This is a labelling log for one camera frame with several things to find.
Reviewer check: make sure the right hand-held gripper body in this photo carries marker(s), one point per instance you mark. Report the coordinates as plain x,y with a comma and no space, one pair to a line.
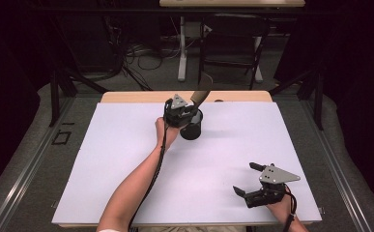
273,180

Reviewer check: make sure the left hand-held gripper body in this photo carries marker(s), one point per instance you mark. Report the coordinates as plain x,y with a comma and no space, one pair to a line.
176,111

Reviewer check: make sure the black plastic comb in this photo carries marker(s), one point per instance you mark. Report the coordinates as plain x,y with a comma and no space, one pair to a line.
200,96

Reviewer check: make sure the black mesh pen cup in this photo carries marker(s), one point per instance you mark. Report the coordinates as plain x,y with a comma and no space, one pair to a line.
192,130

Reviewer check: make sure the person's left hand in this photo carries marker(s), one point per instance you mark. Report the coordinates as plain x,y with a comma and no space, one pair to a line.
168,133

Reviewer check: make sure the person's right hand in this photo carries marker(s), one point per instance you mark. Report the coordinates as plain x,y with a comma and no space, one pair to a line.
281,208

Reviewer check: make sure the white board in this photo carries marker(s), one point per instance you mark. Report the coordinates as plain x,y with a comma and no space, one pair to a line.
213,180

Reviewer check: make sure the light wooden table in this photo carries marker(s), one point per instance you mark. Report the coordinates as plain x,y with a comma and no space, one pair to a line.
136,96

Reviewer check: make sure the white-legged background desk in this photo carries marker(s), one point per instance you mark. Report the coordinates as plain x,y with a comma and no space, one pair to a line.
182,54

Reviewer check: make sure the black folding chair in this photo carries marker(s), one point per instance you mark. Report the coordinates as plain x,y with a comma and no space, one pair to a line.
233,29

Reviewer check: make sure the short black tape strip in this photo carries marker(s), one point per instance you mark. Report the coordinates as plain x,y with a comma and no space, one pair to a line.
68,123

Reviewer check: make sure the aluminium floor rail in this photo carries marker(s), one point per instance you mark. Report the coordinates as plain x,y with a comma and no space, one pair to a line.
332,167
30,167

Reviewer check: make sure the black metal frame stand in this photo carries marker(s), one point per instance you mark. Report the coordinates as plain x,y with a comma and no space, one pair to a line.
55,96
318,100

